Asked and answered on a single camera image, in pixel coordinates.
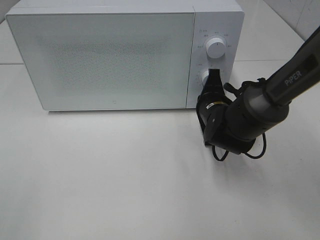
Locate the white microwave door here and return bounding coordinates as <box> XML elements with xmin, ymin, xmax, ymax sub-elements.
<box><xmin>7</xmin><ymin>13</ymin><xmax>194</xmax><ymax>111</ymax></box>

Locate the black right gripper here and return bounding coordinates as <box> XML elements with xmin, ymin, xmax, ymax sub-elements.
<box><xmin>196</xmin><ymin>68</ymin><xmax>232</xmax><ymax>125</ymax></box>

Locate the upper white power knob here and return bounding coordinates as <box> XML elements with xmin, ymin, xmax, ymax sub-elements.
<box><xmin>205</xmin><ymin>36</ymin><xmax>227</xmax><ymax>59</ymax></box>

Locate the white microwave oven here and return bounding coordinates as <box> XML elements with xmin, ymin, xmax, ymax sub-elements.
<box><xmin>5</xmin><ymin>0</ymin><xmax>245</xmax><ymax>110</ymax></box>

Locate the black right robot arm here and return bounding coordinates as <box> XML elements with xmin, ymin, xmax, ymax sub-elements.
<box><xmin>196</xmin><ymin>29</ymin><xmax>320</xmax><ymax>161</ymax></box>

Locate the white timer knob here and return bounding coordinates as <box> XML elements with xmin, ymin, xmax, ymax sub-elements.
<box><xmin>200</xmin><ymin>69</ymin><xmax>209</xmax><ymax>86</ymax></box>

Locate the black camera cable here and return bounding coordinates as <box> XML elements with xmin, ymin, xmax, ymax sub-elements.
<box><xmin>211</xmin><ymin>77</ymin><xmax>267</xmax><ymax>162</ymax></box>

